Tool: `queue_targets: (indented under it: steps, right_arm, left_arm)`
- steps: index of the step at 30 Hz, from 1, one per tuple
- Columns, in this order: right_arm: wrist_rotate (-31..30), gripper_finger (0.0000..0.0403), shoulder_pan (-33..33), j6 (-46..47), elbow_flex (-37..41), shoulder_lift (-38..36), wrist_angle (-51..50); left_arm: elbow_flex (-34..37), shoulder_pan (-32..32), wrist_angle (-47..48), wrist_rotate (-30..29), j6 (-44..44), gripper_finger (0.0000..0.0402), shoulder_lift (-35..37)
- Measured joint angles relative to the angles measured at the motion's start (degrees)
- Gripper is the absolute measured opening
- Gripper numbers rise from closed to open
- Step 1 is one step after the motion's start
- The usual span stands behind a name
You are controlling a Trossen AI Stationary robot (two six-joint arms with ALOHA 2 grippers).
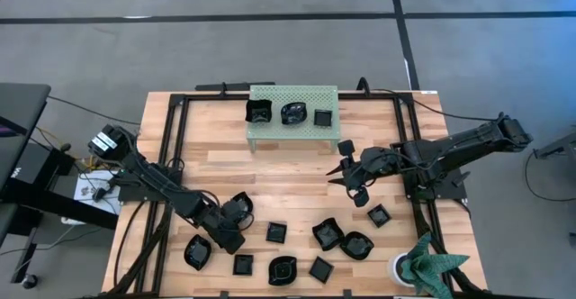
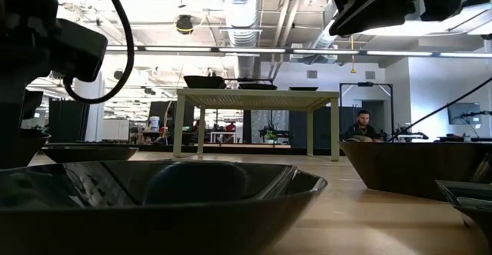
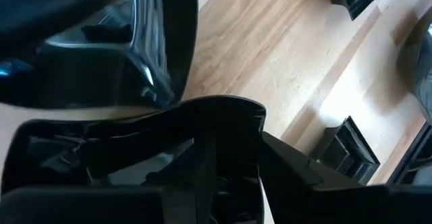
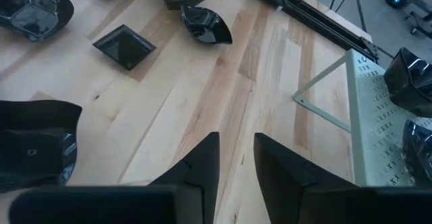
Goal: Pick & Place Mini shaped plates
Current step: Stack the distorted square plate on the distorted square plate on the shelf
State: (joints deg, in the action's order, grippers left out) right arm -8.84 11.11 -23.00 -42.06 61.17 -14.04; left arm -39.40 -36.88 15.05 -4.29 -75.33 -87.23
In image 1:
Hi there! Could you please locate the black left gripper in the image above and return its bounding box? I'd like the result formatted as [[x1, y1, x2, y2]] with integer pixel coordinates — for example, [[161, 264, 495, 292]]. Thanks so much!
[[184, 193, 256, 256]]

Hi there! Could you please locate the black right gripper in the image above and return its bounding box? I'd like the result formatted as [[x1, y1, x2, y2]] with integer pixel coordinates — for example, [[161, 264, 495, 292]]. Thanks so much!
[[326, 139, 401, 209]]

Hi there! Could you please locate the wavy square black plate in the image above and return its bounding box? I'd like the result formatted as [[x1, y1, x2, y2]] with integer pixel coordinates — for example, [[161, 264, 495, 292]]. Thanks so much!
[[223, 191, 255, 228], [311, 216, 346, 252], [245, 98, 274, 124]]

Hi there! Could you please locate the small square black plate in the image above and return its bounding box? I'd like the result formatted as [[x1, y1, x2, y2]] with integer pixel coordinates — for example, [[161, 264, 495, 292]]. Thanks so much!
[[232, 253, 255, 276], [366, 204, 392, 229], [265, 221, 288, 245], [308, 256, 335, 285], [313, 108, 333, 128]]

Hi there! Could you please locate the leaf shaped black plate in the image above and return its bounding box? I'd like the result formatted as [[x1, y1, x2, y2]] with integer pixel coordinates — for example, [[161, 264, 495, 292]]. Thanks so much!
[[280, 101, 309, 126], [183, 233, 212, 272], [338, 231, 375, 261], [267, 255, 298, 287]]

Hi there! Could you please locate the green perforated metal rack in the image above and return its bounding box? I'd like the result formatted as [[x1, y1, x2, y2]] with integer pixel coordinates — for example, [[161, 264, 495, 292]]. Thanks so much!
[[246, 85, 342, 154]]

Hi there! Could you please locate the white plant pot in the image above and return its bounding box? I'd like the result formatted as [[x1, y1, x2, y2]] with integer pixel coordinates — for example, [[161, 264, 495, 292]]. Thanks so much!
[[386, 252, 418, 288]]

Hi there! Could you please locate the green striped plant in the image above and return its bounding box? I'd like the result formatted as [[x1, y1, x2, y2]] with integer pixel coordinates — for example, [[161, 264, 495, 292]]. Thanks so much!
[[400, 231, 472, 299]]

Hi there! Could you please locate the black flat bar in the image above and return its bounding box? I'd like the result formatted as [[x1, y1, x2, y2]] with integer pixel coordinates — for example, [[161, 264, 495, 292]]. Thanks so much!
[[194, 81, 276, 93]]

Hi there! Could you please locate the white power strip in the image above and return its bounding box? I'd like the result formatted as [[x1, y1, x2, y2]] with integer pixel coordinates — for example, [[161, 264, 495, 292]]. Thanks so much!
[[60, 168, 123, 227]]

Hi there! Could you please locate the grey metal stand leg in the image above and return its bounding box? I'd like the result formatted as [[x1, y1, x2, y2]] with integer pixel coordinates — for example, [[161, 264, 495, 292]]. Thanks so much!
[[535, 130, 576, 160]]

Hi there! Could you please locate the black desk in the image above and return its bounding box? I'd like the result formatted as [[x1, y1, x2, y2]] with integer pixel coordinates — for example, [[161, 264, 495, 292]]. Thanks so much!
[[0, 82, 121, 286]]

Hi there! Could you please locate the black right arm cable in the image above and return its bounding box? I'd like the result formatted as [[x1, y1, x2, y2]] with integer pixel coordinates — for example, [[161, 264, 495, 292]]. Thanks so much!
[[371, 87, 500, 122]]

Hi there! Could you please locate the black floor cable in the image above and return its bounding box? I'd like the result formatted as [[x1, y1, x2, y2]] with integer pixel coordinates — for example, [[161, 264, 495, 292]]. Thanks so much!
[[523, 150, 576, 204], [47, 95, 141, 125]]

